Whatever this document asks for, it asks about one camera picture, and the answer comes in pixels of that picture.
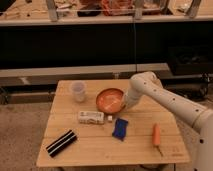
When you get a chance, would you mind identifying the orange ceramic bowl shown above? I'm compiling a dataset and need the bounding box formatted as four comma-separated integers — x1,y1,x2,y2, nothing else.
96,88,124,115

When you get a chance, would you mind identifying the white plastic bottle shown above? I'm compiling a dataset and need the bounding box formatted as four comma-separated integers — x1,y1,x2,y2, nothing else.
78,111,113,124

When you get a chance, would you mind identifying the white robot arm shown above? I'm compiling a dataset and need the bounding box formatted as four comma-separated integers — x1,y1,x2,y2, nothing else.
121,72,213,171

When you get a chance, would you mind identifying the clear plastic cup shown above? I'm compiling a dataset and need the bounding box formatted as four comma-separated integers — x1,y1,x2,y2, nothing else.
70,81,86,102

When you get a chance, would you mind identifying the wooden table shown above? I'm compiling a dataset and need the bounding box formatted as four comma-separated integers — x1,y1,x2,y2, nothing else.
37,80,190,167

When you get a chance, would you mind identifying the black striped box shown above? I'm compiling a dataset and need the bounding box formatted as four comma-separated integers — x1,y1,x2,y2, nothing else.
46,130,77,157

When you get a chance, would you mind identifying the orange carrot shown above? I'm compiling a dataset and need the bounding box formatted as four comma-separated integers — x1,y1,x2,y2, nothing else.
152,123,163,155

